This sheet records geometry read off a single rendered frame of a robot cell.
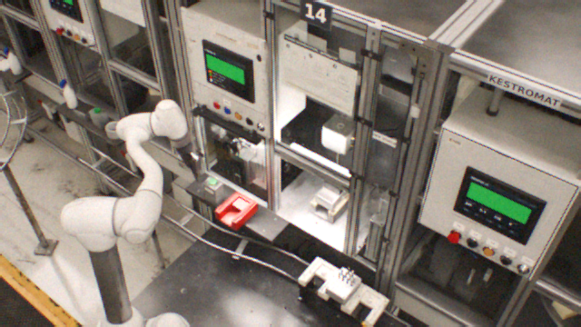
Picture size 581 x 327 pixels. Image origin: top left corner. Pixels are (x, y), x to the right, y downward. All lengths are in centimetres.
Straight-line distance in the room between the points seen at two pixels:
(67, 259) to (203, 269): 134
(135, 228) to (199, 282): 87
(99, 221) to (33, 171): 260
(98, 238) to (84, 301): 166
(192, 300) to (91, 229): 83
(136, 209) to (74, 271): 188
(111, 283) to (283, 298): 84
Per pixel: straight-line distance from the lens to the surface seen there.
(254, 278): 262
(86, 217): 191
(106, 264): 204
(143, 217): 185
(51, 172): 440
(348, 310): 231
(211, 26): 212
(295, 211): 257
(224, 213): 254
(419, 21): 177
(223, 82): 219
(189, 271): 269
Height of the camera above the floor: 286
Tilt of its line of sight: 45 degrees down
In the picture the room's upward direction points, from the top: straight up
